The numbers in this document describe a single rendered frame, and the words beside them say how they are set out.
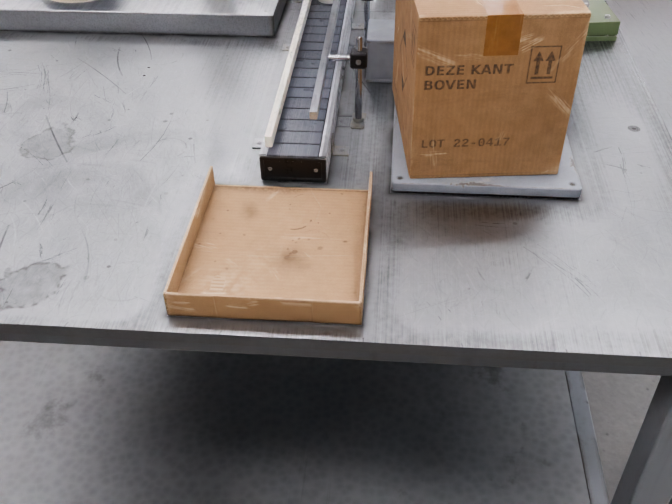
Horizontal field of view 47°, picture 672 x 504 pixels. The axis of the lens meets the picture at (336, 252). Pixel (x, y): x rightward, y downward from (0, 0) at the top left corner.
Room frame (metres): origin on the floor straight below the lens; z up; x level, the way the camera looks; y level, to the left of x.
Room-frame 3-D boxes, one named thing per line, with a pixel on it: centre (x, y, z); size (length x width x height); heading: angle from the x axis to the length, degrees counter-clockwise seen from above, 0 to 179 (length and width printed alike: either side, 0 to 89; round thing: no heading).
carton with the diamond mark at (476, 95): (1.16, -0.24, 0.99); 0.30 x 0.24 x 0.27; 1
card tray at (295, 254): (0.87, 0.08, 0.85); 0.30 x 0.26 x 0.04; 175
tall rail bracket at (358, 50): (1.23, -0.02, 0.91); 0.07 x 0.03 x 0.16; 85
